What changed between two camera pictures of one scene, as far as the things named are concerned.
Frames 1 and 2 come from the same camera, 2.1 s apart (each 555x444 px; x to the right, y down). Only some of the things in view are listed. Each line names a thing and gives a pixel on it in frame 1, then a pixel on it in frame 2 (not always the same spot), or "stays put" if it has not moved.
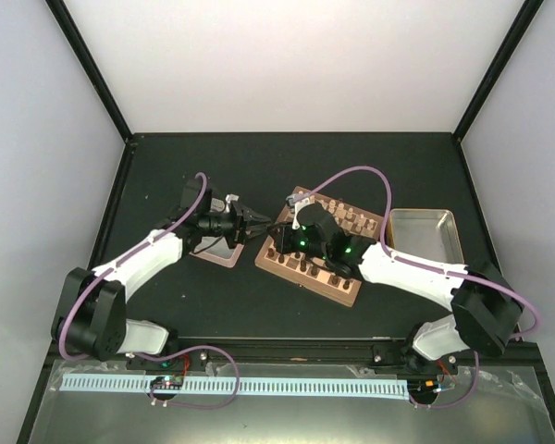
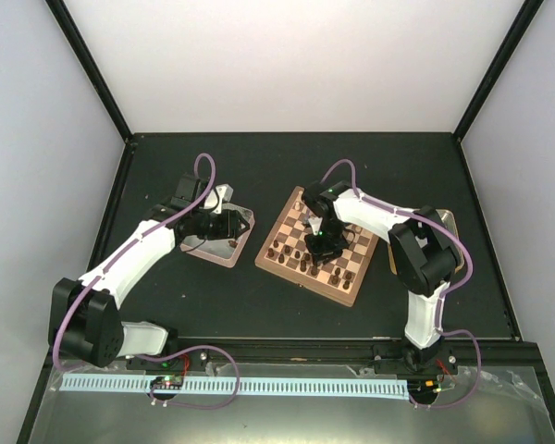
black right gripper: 282,238 -> 320,253
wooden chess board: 303,268 stays put
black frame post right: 498,67 stays put
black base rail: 302,353 stays put
